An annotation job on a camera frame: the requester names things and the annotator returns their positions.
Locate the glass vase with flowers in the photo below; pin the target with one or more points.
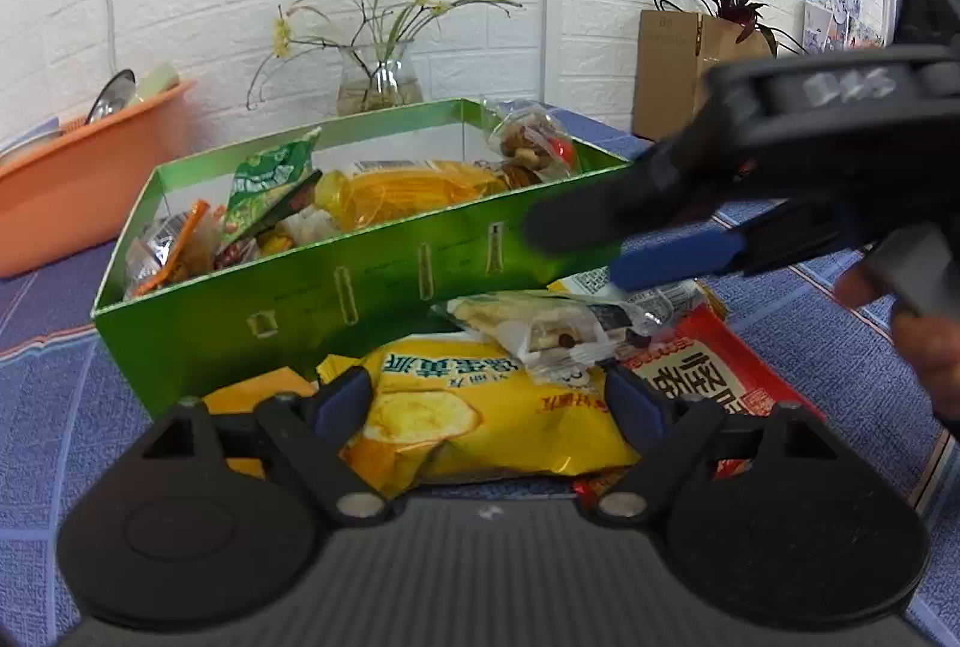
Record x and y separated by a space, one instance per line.
373 38

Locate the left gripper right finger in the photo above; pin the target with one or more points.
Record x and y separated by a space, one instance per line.
674 437

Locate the green pea snack pack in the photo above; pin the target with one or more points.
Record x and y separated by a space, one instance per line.
264 181

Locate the clear yellow cake pack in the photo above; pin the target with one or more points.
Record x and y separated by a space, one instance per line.
368 193

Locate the metal bowl in basin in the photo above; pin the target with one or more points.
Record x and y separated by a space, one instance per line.
116 95

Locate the person right hand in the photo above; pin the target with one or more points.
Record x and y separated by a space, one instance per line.
930 345

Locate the small red nut pack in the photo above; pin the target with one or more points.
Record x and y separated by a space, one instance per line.
534 145

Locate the red korean snack bag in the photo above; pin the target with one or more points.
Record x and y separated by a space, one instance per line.
702 357

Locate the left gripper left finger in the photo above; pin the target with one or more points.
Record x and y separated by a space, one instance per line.
300 443

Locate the orange plastic basin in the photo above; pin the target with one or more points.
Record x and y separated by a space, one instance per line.
76 192

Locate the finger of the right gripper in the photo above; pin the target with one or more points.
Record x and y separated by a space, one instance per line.
704 253

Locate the brown paper bag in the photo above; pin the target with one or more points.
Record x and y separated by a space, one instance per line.
675 50

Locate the blue plaid tablecloth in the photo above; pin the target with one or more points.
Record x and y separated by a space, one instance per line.
67 412

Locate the orange foil snack pack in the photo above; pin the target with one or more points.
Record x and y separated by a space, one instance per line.
242 398

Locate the green cardboard box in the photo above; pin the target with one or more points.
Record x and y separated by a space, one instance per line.
345 295

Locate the yellow chip bag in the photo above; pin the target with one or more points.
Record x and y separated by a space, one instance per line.
451 408

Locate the clear cracker pack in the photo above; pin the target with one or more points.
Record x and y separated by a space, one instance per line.
579 321

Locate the orange nut snack pack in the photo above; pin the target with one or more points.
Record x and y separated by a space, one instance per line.
171 250

